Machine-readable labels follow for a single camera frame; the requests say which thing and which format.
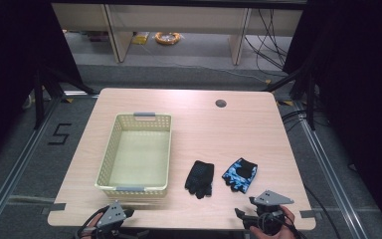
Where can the yellow packet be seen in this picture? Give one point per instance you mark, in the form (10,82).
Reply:
(141,38)

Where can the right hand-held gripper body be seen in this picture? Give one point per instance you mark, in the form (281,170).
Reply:
(272,199)

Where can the blue camouflage fingerless glove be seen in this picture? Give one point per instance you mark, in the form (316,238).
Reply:
(234,175)

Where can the aluminium floor rail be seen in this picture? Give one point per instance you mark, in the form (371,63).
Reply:
(325,162)
(20,159)

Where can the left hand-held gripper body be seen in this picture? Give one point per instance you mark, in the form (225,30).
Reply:
(111,215)

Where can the grey round table grommet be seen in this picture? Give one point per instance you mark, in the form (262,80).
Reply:
(221,103)

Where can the pale green perforated plastic basket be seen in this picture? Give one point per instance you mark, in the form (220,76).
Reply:
(136,156)

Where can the black fingerless glove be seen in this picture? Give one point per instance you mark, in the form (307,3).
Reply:
(199,179)

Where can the person's right hand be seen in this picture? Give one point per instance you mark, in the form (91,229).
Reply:
(286,229)

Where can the person's left hand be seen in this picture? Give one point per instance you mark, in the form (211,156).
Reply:
(91,225)

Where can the grey tape strip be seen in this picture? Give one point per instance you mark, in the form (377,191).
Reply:
(58,206)
(307,214)

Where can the black metal stand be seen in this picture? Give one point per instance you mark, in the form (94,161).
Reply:
(39,99)
(310,99)

